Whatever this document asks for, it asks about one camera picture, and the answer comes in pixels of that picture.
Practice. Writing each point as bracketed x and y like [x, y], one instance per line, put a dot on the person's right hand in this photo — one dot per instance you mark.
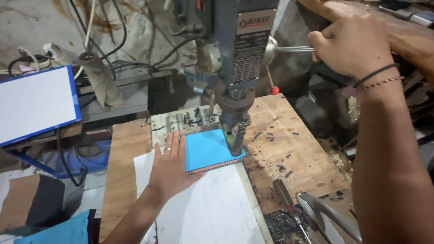
[359, 47]

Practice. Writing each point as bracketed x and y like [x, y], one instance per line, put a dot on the person's left hand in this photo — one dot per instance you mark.
[169, 169]

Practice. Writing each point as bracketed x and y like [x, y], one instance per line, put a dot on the person's right fingers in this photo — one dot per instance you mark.
[317, 40]

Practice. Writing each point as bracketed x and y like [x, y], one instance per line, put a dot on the metal drill press feed lever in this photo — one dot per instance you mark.
[293, 49]

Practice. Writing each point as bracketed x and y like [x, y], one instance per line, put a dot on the blue-topped fabric swatch stack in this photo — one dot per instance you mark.
[210, 149]

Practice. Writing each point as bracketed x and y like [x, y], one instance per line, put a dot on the red-knobbed feed lever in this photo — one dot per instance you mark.
[273, 83]

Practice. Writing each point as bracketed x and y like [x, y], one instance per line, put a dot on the black wrist band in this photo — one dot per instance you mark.
[376, 72]

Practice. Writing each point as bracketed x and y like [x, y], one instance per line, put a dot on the grey drill press machine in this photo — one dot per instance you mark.
[237, 50]

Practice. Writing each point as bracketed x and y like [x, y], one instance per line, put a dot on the wooden bench with tools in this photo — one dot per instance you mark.
[407, 37]

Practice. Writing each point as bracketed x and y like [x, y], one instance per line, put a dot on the white slotted jig plate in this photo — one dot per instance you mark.
[173, 125]

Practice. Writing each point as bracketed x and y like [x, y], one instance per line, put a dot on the heap of metal shavings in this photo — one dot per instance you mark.
[283, 227]

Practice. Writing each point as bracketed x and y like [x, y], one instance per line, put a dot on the grey metal shelf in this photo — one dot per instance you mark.
[129, 95]

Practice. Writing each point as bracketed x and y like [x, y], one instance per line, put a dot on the white paper sheet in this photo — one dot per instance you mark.
[210, 210]

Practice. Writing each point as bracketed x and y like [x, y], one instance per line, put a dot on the cardboard tube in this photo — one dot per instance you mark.
[101, 81]

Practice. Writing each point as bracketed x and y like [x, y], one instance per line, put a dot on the blue plastic stool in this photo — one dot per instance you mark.
[84, 159]

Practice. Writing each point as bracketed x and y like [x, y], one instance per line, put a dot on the white power plug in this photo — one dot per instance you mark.
[50, 50]

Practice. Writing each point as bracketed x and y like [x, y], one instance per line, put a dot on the dark grey fabric piece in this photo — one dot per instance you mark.
[45, 200]

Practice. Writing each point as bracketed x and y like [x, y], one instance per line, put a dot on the blue fabric piece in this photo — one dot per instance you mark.
[57, 230]

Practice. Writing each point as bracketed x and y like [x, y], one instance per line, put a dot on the brown cardboard piece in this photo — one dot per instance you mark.
[17, 200]

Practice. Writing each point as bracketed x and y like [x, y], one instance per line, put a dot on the white board with blue frame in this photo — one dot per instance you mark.
[34, 101]

